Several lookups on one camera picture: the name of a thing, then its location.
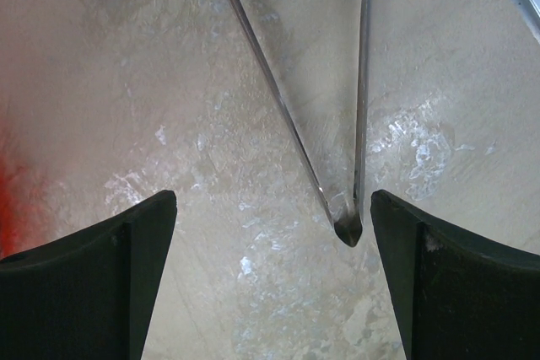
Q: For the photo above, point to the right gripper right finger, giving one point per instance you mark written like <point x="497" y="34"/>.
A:
<point x="455" y="294"/>

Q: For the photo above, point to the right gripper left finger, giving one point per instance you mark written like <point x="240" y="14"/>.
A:
<point x="91" y="294"/>

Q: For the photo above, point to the metal tongs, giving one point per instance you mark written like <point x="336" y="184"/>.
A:
<point x="313" y="56"/>

